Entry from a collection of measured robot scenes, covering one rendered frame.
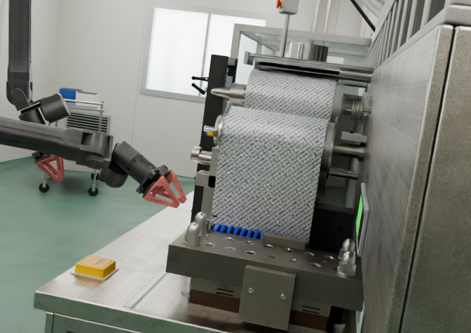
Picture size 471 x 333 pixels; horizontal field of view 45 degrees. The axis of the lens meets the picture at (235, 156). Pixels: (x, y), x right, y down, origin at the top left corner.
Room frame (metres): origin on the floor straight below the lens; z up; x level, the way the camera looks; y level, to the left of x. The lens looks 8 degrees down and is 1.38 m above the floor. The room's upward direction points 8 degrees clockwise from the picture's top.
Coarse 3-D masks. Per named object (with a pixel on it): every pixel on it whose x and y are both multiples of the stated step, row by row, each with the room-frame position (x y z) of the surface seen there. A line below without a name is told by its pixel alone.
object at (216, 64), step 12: (216, 60) 1.64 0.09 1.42; (228, 60) 1.68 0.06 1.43; (216, 72) 1.64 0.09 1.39; (228, 72) 1.78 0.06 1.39; (216, 84) 1.64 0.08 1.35; (228, 84) 1.73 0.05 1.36; (216, 96) 1.64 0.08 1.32; (216, 108) 1.64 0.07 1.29; (204, 120) 1.65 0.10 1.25; (216, 120) 1.64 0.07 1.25; (204, 132) 1.65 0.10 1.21; (204, 144) 1.64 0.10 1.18; (204, 168) 1.64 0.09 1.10; (192, 216) 1.65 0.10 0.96
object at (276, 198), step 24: (240, 168) 1.29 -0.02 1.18; (264, 168) 1.28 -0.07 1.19; (288, 168) 1.27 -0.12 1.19; (312, 168) 1.26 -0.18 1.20; (216, 192) 1.29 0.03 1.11; (240, 192) 1.28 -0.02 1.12; (264, 192) 1.27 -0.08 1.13; (288, 192) 1.26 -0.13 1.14; (312, 192) 1.25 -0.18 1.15; (240, 216) 1.28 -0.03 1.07; (264, 216) 1.27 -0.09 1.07; (288, 216) 1.26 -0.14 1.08; (312, 216) 1.25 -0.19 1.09
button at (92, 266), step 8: (88, 256) 1.27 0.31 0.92; (80, 264) 1.21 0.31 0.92; (88, 264) 1.22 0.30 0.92; (96, 264) 1.22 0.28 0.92; (104, 264) 1.23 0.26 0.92; (112, 264) 1.25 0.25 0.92; (80, 272) 1.21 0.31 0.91; (88, 272) 1.21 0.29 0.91; (96, 272) 1.20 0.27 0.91; (104, 272) 1.21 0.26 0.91
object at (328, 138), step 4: (328, 124) 1.29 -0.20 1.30; (332, 124) 1.30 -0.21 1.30; (328, 128) 1.28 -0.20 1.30; (332, 128) 1.28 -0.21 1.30; (328, 132) 1.27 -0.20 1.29; (332, 132) 1.27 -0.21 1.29; (328, 136) 1.26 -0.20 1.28; (328, 140) 1.26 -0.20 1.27; (324, 144) 1.26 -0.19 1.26; (328, 144) 1.26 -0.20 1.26; (324, 148) 1.26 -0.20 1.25; (328, 148) 1.26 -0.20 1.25; (324, 152) 1.26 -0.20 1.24; (328, 152) 1.26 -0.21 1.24; (324, 156) 1.26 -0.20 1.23; (328, 156) 1.26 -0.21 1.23; (324, 160) 1.26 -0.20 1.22; (328, 160) 1.26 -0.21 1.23; (320, 164) 1.27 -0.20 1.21; (324, 164) 1.27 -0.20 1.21; (320, 168) 1.28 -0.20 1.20; (324, 168) 1.28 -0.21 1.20
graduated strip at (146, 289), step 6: (162, 270) 1.31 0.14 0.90; (156, 276) 1.26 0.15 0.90; (162, 276) 1.27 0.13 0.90; (150, 282) 1.22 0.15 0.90; (156, 282) 1.23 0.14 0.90; (144, 288) 1.18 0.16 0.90; (150, 288) 1.18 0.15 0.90; (138, 294) 1.14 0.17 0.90; (144, 294) 1.15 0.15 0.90; (132, 300) 1.11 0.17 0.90; (138, 300) 1.11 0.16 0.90; (126, 306) 1.08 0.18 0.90; (132, 306) 1.08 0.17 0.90
